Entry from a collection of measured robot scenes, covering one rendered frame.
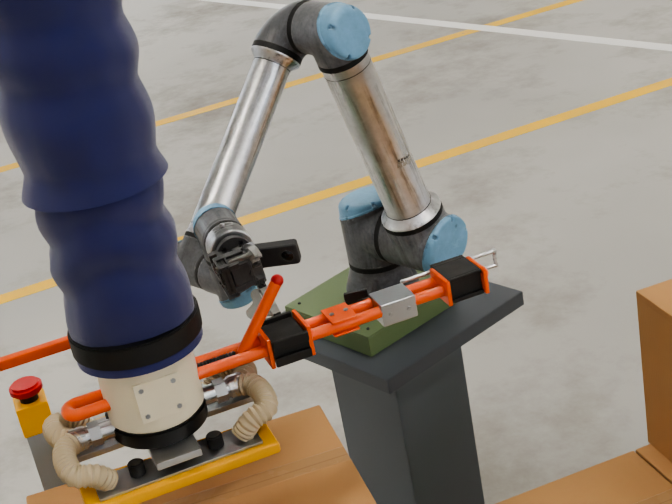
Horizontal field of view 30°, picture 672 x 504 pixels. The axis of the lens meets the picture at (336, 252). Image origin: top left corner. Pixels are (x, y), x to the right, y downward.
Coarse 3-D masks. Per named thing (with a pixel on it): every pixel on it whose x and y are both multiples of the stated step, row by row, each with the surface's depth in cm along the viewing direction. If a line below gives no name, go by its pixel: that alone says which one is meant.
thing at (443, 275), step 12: (444, 264) 235; (456, 264) 234; (468, 264) 234; (432, 276) 234; (444, 276) 231; (456, 276) 230; (468, 276) 230; (480, 276) 232; (444, 288) 230; (456, 288) 231; (468, 288) 232; (480, 288) 233; (444, 300) 232; (456, 300) 231
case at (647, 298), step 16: (656, 288) 273; (640, 304) 273; (656, 304) 267; (640, 320) 276; (656, 320) 268; (640, 336) 278; (656, 336) 271; (656, 352) 273; (656, 368) 275; (656, 384) 277; (656, 400) 280; (656, 416) 282; (656, 432) 285; (656, 448) 287
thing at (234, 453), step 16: (224, 432) 220; (208, 448) 216; (224, 448) 215; (240, 448) 215; (256, 448) 215; (272, 448) 215; (128, 464) 211; (144, 464) 215; (176, 464) 213; (192, 464) 213; (208, 464) 213; (224, 464) 213; (240, 464) 214; (128, 480) 212; (144, 480) 211; (160, 480) 211; (176, 480) 210; (192, 480) 211; (96, 496) 210; (112, 496) 208; (128, 496) 208; (144, 496) 209
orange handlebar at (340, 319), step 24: (408, 288) 233; (432, 288) 230; (336, 312) 227; (360, 312) 227; (312, 336) 224; (336, 336) 225; (0, 360) 234; (24, 360) 235; (240, 360) 220; (72, 408) 214; (96, 408) 213
